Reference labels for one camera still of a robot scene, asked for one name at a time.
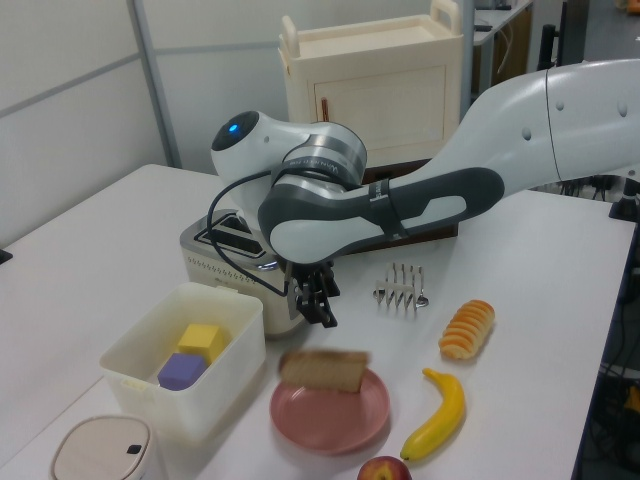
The red apple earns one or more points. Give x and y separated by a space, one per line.
384 470

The yellow banana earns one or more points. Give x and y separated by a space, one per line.
445 415

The pink round plate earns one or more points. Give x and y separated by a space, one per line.
325 420

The white round lid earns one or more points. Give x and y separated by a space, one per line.
100 450

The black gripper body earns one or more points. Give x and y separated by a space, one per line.
315 280

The purple cube block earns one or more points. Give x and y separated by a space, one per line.
181 372

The yellow cube block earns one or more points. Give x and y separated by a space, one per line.
200 340

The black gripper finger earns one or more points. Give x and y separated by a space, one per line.
327 311
306 305

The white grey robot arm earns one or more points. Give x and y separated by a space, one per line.
350 210

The black monitor stand base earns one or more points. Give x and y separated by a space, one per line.
627 200

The cream chrome toaster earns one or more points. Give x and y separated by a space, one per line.
240 280

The orange striped bread roll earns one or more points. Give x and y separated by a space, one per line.
466 330

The white plastic open box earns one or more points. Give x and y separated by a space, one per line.
200 400

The brown bread slice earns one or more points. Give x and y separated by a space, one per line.
322 374

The silver metal toast rack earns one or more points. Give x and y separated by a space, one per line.
400 292

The cream toy cabinet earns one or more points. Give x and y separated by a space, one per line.
380 95

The black clamp at table edge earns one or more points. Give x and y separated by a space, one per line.
4 256

